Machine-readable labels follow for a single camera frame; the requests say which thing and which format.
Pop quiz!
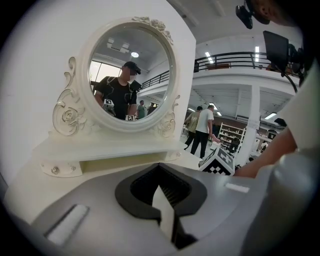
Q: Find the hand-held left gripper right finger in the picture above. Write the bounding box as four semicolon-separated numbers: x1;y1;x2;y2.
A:
158;162;270;256

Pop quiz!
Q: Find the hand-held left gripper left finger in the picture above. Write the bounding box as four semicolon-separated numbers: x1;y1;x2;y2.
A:
32;162;179;256

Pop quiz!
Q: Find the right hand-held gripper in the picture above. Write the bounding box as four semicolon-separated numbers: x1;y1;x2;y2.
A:
198;146;236;177

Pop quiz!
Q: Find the person's right forearm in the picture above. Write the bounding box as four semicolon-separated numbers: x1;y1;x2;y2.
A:
233;127;300;179

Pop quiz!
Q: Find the white ornate vanity table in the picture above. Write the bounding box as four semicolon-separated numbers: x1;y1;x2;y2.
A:
2;139;204;226

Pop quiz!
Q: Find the black office chair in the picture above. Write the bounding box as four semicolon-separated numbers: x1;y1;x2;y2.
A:
226;137;241;159

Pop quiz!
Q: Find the white storage rack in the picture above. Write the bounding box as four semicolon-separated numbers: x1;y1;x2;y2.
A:
217;122;248;154

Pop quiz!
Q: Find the white ornate oval mirror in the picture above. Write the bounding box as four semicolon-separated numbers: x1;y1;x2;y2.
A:
39;16;183;179

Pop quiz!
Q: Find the black balcony railing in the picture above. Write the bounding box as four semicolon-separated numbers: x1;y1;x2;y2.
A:
193;51;301;76

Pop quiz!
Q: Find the person's head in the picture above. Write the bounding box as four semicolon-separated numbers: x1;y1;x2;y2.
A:
249;0;301;26

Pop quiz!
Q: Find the black head camera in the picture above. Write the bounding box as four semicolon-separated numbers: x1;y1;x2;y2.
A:
235;4;254;30

